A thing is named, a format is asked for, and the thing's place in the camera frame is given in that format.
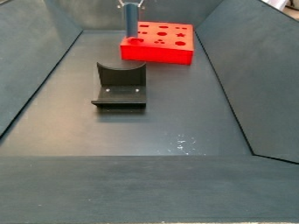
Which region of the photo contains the black curved fixture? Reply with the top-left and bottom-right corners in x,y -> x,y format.
90,63 -> 146,107

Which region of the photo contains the red foam shape-sorter block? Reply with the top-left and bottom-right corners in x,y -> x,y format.
120,21 -> 193,65

